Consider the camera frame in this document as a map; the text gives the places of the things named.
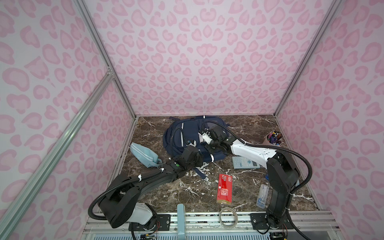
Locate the navy blue student backpack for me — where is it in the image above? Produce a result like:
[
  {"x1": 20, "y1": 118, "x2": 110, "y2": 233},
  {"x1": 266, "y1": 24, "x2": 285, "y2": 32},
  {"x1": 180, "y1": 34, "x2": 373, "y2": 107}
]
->
[{"x1": 162, "y1": 115, "x2": 232, "y2": 180}]

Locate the light blue pencil pouch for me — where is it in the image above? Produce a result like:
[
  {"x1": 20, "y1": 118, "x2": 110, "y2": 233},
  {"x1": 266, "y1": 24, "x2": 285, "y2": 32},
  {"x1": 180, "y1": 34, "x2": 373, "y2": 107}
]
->
[{"x1": 130, "y1": 143, "x2": 162, "y2": 168}]

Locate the red rectangular box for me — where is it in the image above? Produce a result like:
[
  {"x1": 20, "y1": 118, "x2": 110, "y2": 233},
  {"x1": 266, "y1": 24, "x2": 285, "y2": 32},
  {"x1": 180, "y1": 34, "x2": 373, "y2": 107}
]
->
[{"x1": 217, "y1": 174, "x2": 234, "y2": 205}]

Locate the clear plastic pen case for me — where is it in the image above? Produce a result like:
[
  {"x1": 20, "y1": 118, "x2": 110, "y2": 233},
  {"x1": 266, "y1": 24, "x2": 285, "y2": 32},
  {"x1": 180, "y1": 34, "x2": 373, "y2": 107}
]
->
[{"x1": 257, "y1": 184, "x2": 269, "y2": 209}]

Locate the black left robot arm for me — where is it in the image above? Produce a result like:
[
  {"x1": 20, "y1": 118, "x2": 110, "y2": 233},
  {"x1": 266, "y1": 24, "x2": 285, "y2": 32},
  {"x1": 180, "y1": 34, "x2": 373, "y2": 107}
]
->
[{"x1": 88, "y1": 144, "x2": 203, "y2": 230}]

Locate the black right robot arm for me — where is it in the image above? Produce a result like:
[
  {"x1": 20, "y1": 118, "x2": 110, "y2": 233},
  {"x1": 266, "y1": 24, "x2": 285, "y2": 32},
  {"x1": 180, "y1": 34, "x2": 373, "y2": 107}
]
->
[{"x1": 199, "y1": 121, "x2": 313, "y2": 230}]

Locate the light blue calculator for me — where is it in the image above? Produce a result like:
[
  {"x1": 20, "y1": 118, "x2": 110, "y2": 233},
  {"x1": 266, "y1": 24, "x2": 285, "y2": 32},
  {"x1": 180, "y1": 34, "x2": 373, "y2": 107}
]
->
[{"x1": 232, "y1": 156, "x2": 261, "y2": 170}]

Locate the pink pen holder cup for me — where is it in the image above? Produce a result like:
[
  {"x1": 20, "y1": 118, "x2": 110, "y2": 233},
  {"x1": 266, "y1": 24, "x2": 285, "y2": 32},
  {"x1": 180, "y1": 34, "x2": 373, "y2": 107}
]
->
[{"x1": 263, "y1": 131, "x2": 283, "y2": 146}]

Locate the clear tape roll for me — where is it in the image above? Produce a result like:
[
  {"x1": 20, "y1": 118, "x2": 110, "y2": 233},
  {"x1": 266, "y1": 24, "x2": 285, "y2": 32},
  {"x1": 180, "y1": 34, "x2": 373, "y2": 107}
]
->
[{"x1": 219, "y1": 207, "x2": 239, "y2": 229}]

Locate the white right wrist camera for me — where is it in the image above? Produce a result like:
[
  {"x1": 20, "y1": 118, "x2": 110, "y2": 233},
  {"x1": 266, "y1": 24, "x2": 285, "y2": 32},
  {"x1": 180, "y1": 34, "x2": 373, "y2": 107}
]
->
[{"x1": 202, "y1": 133, "x2": 213, "y2": 145}]

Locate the teal ruler stand post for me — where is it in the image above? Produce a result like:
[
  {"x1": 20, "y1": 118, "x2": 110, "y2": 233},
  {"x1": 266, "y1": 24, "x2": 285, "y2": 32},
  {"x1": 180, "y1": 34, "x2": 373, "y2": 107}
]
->
[{"x1": 177, "y1": 204, "x2": 187, "y2": 240}]

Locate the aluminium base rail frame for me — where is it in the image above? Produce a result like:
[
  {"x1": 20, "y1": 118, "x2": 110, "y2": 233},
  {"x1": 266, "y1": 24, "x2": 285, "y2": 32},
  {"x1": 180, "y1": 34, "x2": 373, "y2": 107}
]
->
[{"x1": 81, "y1": 211, "x2": 344, "y2": 240}]

